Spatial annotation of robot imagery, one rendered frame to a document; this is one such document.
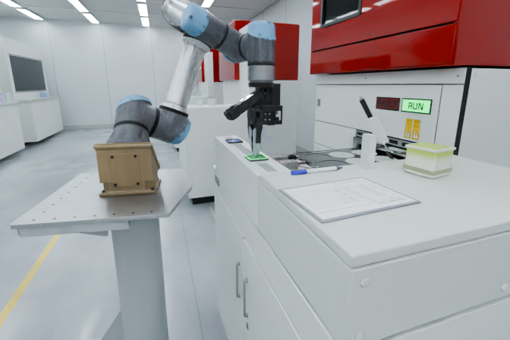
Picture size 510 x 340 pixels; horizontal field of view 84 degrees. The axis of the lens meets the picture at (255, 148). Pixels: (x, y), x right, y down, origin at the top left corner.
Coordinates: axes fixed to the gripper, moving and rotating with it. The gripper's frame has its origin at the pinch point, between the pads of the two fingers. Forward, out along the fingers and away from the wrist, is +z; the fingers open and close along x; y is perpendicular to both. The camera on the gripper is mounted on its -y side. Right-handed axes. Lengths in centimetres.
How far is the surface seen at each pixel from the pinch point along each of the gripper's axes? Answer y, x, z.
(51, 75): -281, 796, -40
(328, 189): 5.8, -29.9, 0.8
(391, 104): 58, 10, -12
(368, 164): 23.6, -19.9, 0.0
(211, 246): 4, 113, 98
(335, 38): 53, 43, -40
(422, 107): 58, -3, -12
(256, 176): -4.0, -13.8, 2.2
